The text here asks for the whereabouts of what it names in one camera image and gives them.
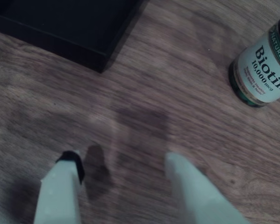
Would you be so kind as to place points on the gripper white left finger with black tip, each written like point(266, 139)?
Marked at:
point(58, 191)

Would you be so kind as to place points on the green biotin pill bottle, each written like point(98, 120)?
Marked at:
point(259, 70)

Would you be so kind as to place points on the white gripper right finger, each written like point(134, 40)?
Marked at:
point(196, 198)

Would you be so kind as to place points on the black shallow open box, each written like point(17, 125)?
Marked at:
point(48, 23)

